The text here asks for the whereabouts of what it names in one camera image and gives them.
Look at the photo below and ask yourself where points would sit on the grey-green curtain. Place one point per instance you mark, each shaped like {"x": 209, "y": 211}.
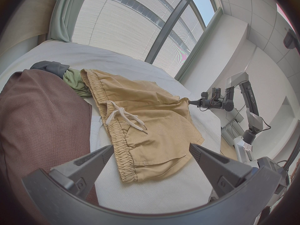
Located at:
{"x": 63, "y": 13}

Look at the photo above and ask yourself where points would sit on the brown garment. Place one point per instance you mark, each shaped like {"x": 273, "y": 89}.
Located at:
{"x": 42, "y": 116}

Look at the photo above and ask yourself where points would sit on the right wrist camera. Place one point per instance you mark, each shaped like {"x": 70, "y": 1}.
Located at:
{"x": 216, "y": 92}

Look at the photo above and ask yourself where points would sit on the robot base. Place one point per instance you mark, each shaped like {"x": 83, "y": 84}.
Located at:
{"x": 241, "y": 149}

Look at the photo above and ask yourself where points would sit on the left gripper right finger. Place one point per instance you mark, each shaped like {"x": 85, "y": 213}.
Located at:
{"x": 220, "y": 172}

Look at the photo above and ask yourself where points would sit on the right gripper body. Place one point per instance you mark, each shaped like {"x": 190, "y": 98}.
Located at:
{"x": 212, "y": 104}

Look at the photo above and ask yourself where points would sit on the tan shorts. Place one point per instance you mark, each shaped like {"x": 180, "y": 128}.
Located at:
{"x": 152, "y": 116}

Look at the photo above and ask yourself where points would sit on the white garment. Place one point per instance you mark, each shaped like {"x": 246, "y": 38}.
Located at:
{"x": 96, "y": 130}

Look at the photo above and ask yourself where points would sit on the window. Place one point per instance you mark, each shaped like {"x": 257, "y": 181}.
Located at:
{"x": 121, "y": 22}

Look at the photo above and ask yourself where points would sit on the green garment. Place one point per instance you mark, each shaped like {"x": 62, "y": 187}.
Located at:
{"x": 75, "y": 82}

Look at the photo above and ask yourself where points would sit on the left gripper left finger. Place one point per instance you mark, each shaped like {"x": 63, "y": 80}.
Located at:
{"x": 84, "y": 170}

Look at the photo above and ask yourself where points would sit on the black garment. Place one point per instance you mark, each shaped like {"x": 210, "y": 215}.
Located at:
{"x": 51, "y": 68}

